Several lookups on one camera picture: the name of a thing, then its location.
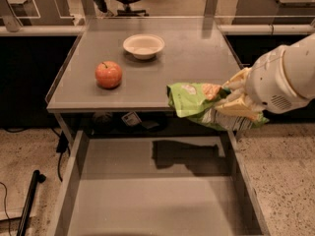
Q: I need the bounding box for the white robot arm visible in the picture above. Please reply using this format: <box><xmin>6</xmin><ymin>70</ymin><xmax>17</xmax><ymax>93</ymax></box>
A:
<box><xmin>215</xmin><ymin>34</ymin><xmax>315</xmax><ymax>120</ymax></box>

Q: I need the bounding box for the metal post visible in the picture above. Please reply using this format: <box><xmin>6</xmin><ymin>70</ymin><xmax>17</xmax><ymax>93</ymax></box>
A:
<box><xmin>81</xmin><ymin>0</ymin><xmax>95</xmax><ymax>18</ymax></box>
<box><xmin>204</xmin><ymin>0</ymin><xmax>219</xmax><ymax>17</ymax></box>

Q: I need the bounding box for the black pole on floor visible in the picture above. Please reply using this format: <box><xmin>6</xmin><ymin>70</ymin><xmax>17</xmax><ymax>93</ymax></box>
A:
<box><xmin>17</xmin><ymin>170</ymin><xmax>46</xmax><ymax>236</ymax></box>

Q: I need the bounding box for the white label tag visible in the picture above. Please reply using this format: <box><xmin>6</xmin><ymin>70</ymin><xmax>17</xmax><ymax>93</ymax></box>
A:
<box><xmin>121</xmin><ymin>112</ymin><xmax>142</xmax><ymax>127</ymax></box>

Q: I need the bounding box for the dark round object under top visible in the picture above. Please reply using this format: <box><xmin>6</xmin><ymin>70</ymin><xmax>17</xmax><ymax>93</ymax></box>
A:
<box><xmin>92</xmin><ymin>112</ymin><xmax>114</xmax><ymax>132</ymax></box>

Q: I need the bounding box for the white bowl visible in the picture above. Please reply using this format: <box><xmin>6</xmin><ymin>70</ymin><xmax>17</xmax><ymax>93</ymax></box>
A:
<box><xmin>123</xmin><ymin>34</ymin><xmax>165</xmax><ymax>60</ymax></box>

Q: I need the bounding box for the grey open top drawer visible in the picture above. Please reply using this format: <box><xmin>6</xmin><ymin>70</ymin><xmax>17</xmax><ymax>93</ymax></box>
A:
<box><xmin>47</xmin><ymin>132</ymin><xmax>270</xmax><ymax>236</ymax></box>

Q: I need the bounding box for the black floor cable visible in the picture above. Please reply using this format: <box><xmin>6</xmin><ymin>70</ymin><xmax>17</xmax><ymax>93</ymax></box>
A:
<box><xmin>0</xmin><ymin>126</ymin><xmax>72</xmax><ymax>236</ymax></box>

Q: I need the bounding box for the grey cabinet with top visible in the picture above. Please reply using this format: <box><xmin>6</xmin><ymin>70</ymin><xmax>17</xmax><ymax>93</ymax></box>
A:
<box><xmin>47</xmin><ymin>17</ymin><xmax>240</xmax><ymax>143</ymax></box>

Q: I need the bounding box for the left metal post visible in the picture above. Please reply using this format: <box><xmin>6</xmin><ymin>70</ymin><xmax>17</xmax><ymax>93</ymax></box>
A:
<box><xmin>81</xmin><ymin>0</ymin><xmax>95</xmax><ymax>18</ymax></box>

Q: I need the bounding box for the right metal post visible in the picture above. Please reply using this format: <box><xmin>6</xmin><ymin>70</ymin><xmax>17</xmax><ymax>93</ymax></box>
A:
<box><xmin>204</xmin><ymin>0</ymin><xmax>219</xmax><ymax>17</ymax></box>

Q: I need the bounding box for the green rice chip bag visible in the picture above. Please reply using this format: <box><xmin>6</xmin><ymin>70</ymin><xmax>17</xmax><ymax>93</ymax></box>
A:
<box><xmin>167</xmin><ymin>83</ymin><xmax>269</xmax><ymax>131</ymax></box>

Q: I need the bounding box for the red apple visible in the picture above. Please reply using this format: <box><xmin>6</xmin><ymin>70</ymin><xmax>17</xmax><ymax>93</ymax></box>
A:
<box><xmin>94</xmin><ymin>61</ymin><xmax>122</xmax><ymax>89</ymax></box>

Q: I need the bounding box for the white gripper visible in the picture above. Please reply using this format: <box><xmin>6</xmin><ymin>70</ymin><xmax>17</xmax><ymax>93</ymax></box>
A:
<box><xmin>215</xmin><ymin>44</ymin><xmax>310</xmax><ymax>120</ymax></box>

